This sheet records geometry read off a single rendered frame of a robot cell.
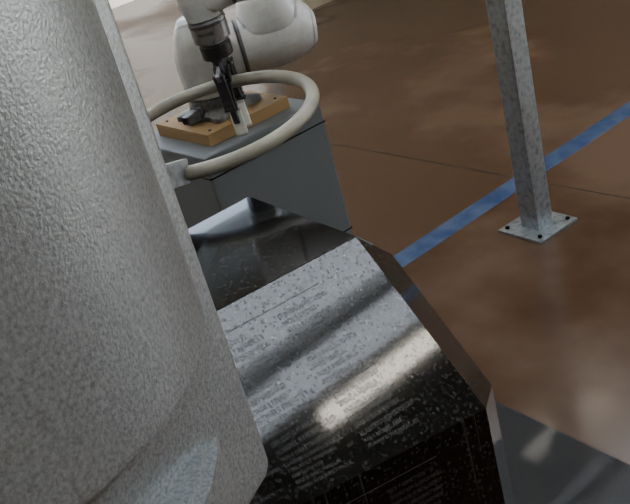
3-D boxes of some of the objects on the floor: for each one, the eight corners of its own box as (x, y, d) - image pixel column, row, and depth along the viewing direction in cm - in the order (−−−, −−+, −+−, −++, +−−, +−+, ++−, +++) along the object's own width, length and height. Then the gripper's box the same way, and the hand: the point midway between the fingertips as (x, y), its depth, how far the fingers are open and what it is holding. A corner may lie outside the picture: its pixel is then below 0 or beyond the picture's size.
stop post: (578, 219, 320) (537, -96, 273) (541, 244, 311) (492, -77, 264) (534, 209, 336) (488, -92, 288) (498, 232, 327) (444, -74, 279)
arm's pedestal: (191, 368, 297) (108, 145, 261) (304, 295, 321) (242, 83, 286) (281, 421, 259) (198, 169, 224) (402, 334, 283) (344, 95, 248)
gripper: (206, 32, 220) (237, 119, 231) (190, 57, 205) (223, 148, 216) (235, 25, 218) (264, 113, 230) (220, 49, 203) (253, 142, 215)
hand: (240, 118), depth 221 cm, fingers closed on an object, 4 cm apart
